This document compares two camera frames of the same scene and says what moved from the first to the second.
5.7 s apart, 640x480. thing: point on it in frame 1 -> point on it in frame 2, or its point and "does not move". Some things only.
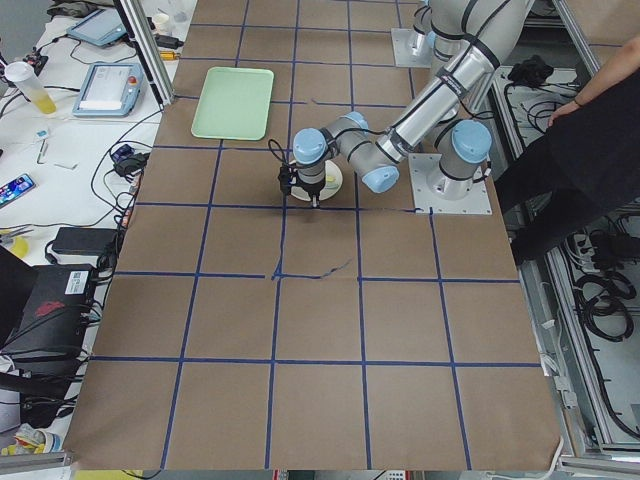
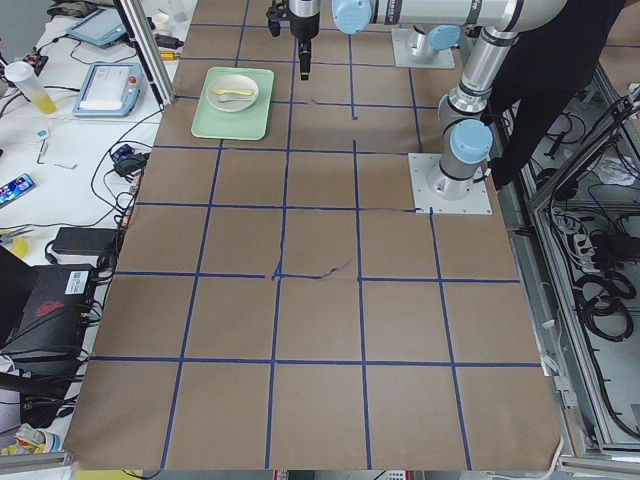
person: x=584 y=173 -> x=544 y=67
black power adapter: x=86 y=241 does not move
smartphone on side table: x=16 y=189 does not move
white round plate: x=330 y=189 -> x=231 y=93
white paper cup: x=162 y=24 does not move
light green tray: x=235 y=104 does not move
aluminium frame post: x=150 y=49 does not move
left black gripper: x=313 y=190 -> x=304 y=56
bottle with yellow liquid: x=24 y=75 does not move
